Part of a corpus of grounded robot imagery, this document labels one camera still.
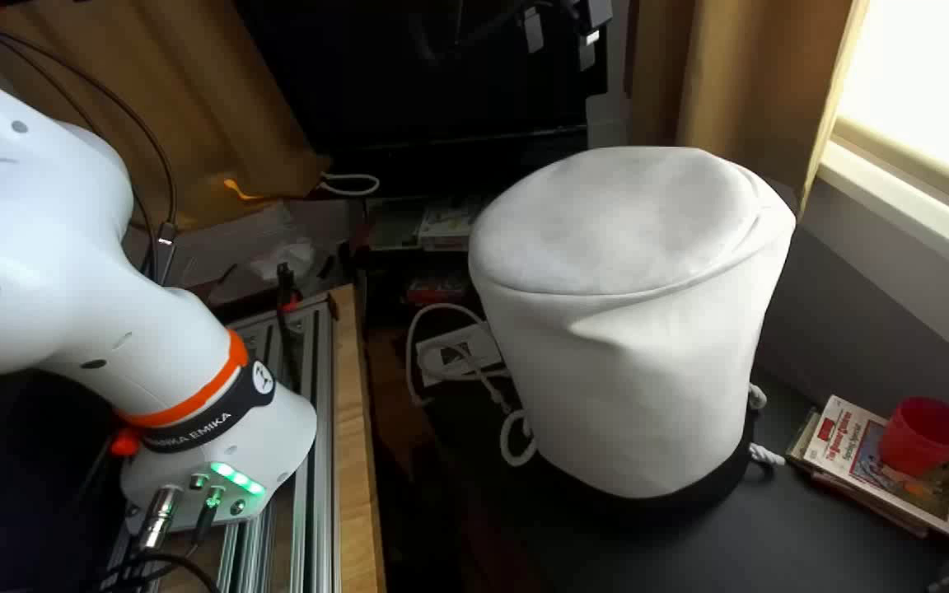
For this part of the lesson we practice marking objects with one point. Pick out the white bag with black trim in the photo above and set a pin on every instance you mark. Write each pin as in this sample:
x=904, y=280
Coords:
x=627, y=329

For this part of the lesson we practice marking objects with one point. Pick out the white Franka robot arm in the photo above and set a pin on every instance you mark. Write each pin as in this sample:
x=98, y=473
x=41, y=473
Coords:
x=47, y=240

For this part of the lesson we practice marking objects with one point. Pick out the red flat box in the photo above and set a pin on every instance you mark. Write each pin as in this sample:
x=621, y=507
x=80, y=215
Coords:
x=435, y=292

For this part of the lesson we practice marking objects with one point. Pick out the white power strip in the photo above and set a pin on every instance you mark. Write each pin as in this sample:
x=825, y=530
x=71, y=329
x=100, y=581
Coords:
x=455, y=355

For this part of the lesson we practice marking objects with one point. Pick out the green printed box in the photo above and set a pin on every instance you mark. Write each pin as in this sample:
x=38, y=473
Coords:
x=426, y=226

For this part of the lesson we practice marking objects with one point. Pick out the crumpled white tissue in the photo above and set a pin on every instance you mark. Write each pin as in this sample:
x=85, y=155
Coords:
x=282, y=260

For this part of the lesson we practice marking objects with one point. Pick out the wooden board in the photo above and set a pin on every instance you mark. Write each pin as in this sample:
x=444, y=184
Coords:
x=357, y=463

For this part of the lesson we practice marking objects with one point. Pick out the black monitor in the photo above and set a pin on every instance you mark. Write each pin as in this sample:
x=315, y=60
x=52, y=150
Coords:
x=421, y=78

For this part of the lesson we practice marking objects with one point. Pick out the tan curtain with wide folds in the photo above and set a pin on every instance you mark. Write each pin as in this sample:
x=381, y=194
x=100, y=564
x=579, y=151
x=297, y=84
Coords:
x=198, y=99

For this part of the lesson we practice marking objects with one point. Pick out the tan curtain beside window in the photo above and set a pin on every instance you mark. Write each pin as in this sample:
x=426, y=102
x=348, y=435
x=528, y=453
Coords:
x=750, y=78

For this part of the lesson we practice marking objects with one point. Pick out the illustrated paperback book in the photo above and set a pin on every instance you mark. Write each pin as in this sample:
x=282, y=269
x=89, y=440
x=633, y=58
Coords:
x=849, y=449

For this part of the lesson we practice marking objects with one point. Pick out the red plastic cup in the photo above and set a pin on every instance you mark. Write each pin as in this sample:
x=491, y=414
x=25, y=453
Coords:
x=923, y=433

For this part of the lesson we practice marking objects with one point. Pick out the aluminium frame rails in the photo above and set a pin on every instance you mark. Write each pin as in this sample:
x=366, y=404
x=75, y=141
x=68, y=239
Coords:
x=315, y=481

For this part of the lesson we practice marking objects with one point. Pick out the white window frame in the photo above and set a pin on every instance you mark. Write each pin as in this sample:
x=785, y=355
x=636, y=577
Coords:
x=915, y=184

